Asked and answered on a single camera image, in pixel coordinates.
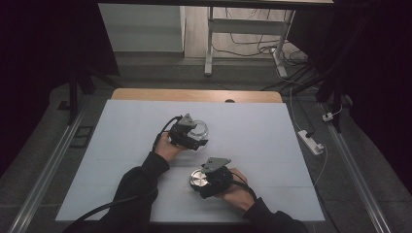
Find white desk frame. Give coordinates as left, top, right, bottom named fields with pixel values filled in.
left=203, top=6, right=296, bottom=79

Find silver metal lid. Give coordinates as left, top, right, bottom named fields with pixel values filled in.
left=189, top=168, right=211, bottom=188

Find wooden table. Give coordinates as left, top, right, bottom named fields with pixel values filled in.
left=111, top=87, right=284, bottom=104

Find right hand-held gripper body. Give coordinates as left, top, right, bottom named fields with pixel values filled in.
left=197, top=156, right=235, bottom=199

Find person's left hand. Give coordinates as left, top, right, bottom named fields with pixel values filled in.
left=154, top=131, right=189, bottom=165

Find white foam board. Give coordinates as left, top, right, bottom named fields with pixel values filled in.
left=55, top=99, right=326, bottom=224

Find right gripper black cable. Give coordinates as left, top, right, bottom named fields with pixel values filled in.
left=230, top=172, right=258, bottom=201

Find black stand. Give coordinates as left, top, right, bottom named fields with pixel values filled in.
left=314, top=62, right=353, bottom=134
left=57, top=62, right=115, bottom=126

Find white power strip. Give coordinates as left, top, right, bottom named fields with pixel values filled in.
left=297, top=129, right=326, bottom=156

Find white power cable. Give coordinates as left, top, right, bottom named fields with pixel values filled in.
left=275, top=66, right=328, bottom=188

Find person's right hand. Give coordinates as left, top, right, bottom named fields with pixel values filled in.
left=215, top=167, right=257, bottom=214

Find clear glass jar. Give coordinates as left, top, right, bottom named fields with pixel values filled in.
left=189, top=119, right=210, bottom=148

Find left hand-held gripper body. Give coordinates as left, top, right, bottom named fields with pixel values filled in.
left=168, top=113, right=202, bottom=151

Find black curtain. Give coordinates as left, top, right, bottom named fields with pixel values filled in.
left=287, top=0, right=412, bottom=197
left=0, top=0, right=120, bottom=178

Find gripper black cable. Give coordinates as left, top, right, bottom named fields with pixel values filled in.
left=230, top=172, right=258, bottom=201
left=62, top=115, right=184, bottom=233

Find tangled black floor cables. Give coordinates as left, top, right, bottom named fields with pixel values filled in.
left=212, top=8, right=320, bottom=93

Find aluminium rail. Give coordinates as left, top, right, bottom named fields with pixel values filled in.
left=319, top=102, right=394, bottom=233
left=8, top=103, right=91, bottom=233

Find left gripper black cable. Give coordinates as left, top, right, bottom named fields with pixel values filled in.
left=62, top=115, right=184, bottom=233

